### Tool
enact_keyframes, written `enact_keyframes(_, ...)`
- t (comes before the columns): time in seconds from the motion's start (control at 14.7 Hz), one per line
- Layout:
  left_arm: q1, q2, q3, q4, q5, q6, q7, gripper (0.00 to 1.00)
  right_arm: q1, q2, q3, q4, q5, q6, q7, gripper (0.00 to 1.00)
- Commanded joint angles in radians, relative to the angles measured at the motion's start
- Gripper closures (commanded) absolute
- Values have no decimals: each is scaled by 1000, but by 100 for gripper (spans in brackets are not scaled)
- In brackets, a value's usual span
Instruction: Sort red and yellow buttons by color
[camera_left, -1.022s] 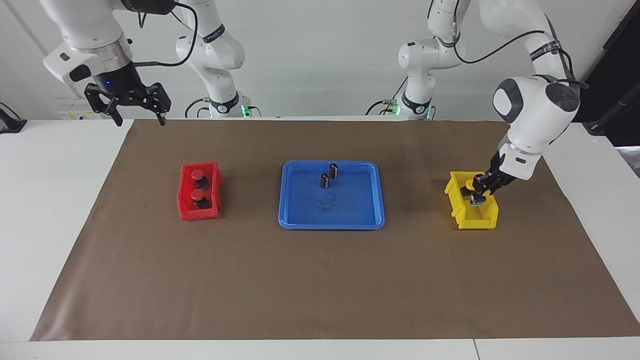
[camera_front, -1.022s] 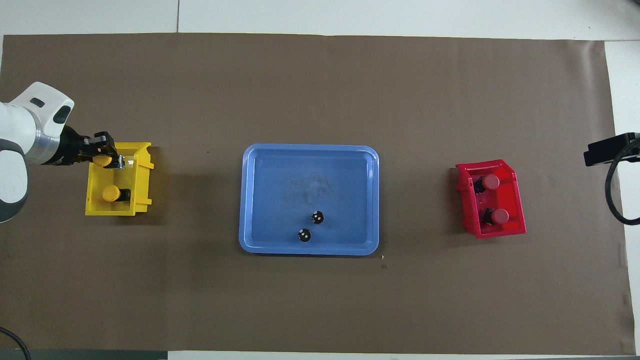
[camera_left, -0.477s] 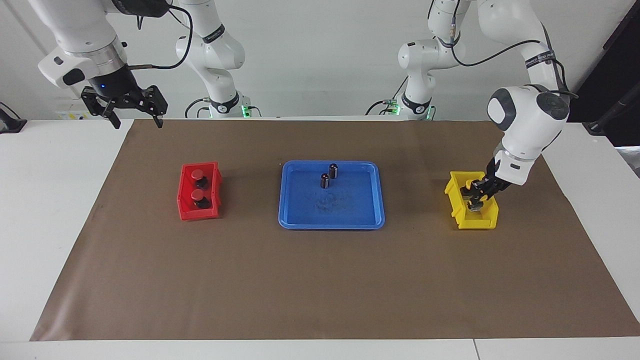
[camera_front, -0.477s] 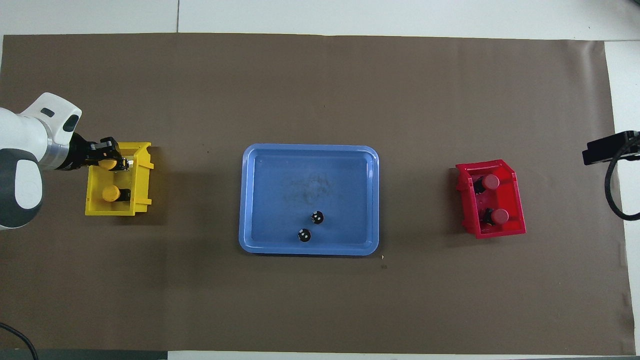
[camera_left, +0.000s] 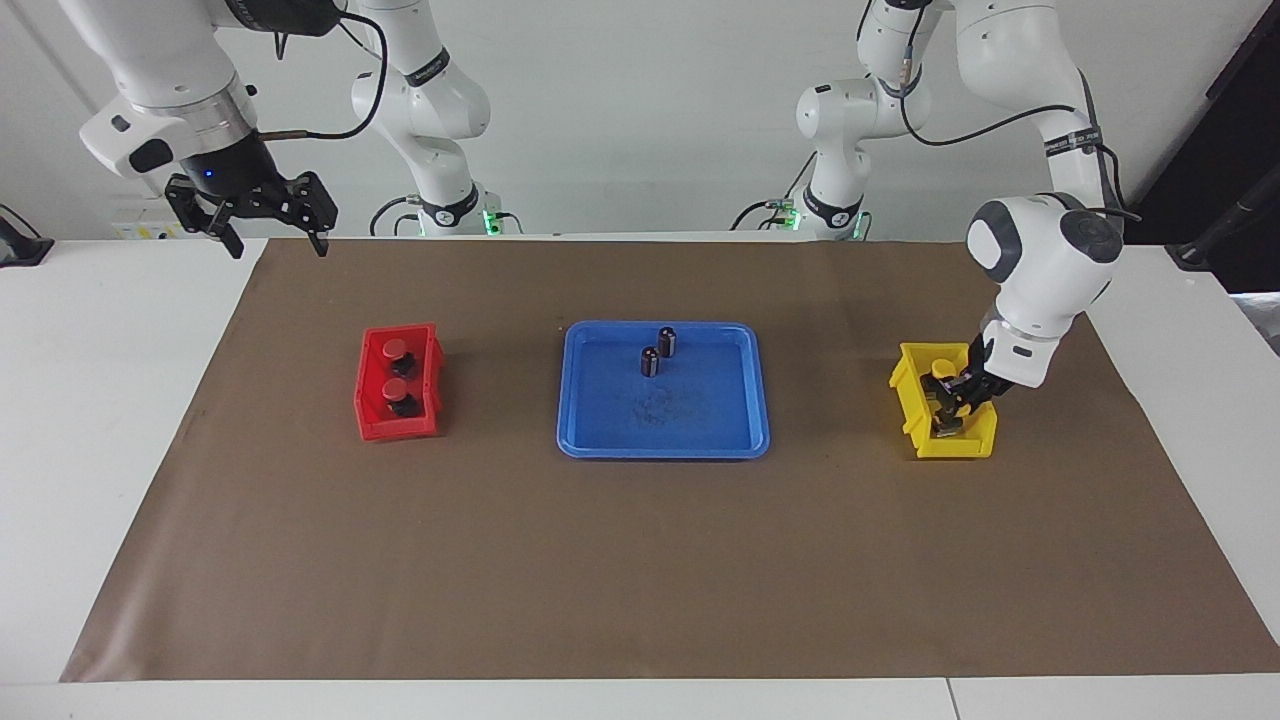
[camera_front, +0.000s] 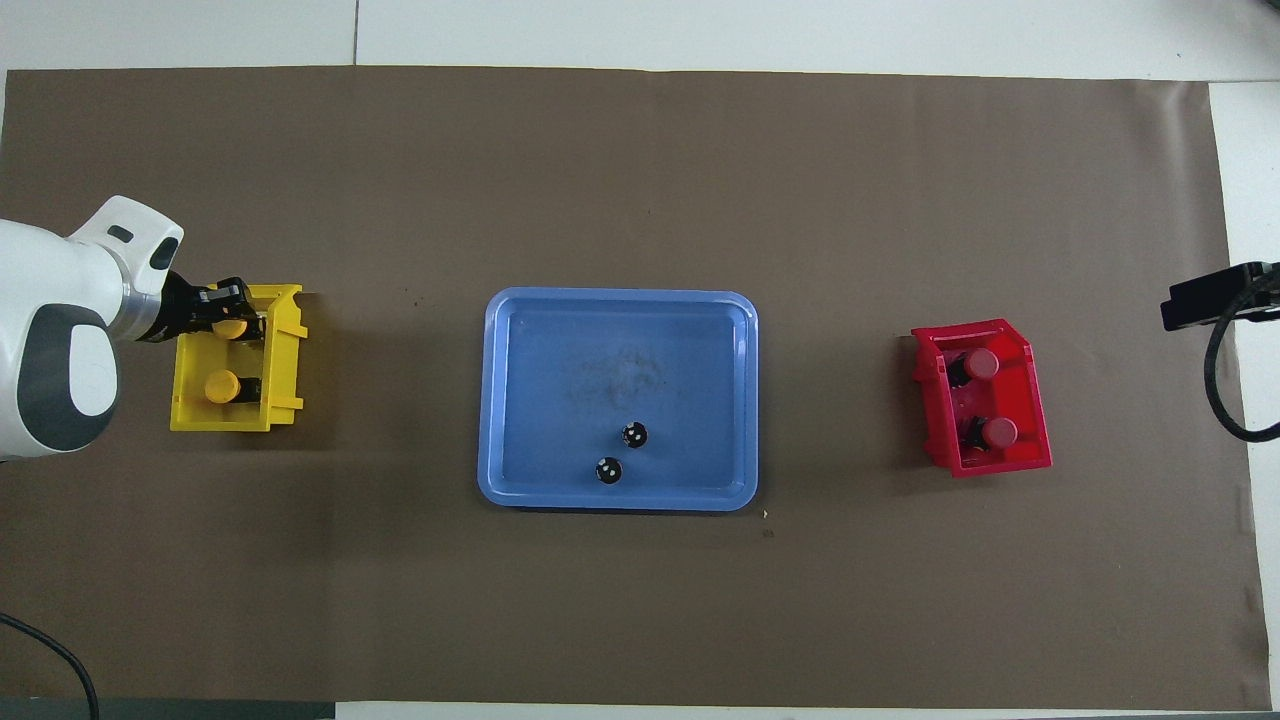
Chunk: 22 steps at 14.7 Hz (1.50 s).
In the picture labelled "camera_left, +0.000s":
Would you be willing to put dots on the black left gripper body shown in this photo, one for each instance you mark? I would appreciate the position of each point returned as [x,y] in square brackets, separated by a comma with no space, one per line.
[985,375]

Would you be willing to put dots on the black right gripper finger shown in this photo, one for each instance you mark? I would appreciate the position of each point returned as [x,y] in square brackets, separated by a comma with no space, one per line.
[315,215]
[228,235]

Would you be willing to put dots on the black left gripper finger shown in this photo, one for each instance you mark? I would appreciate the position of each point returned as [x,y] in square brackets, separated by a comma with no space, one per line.
[942,386]
[958,412]

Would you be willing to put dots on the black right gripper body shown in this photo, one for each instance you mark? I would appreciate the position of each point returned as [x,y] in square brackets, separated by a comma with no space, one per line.
[225,170]

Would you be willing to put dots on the yellow push button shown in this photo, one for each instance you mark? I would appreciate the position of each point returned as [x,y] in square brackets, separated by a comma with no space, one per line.
[948,423]
[940,370]

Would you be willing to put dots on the red push button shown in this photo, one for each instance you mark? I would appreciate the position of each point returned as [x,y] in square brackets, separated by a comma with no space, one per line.
[400,392]
[396,350]

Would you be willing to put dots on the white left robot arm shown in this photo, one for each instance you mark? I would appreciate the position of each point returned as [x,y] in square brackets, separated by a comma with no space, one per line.
[1050,260]

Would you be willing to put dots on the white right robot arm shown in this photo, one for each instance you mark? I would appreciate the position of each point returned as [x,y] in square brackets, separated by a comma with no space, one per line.
[160,60]

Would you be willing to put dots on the yellow plastic bin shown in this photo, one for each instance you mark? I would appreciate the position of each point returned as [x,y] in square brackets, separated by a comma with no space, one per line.
[915,395]

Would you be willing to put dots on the red plastic bin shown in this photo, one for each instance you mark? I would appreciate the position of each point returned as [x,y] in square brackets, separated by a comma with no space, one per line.
[370,400]

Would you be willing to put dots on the small black table device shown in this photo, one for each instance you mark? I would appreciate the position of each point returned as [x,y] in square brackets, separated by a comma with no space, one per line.
[20,248]

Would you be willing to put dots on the black stand pole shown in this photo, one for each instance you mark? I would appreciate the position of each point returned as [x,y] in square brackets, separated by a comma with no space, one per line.
[1215,240]

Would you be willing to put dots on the black cylindrical capacitor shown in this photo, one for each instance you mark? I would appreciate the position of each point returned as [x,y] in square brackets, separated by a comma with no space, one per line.
[667,342]
[650,361]

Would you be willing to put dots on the blue plastic tray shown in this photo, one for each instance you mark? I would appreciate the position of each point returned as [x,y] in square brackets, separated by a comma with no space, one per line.
[660,420]

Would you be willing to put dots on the black partition panel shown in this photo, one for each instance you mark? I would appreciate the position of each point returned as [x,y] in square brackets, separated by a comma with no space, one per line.
[1230,130]

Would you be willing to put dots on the brown paper table mat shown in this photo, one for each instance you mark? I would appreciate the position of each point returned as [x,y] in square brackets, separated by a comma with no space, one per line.
[640,560]

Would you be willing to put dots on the white wall socket box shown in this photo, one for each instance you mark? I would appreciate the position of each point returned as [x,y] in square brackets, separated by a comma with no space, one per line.
[135,228]

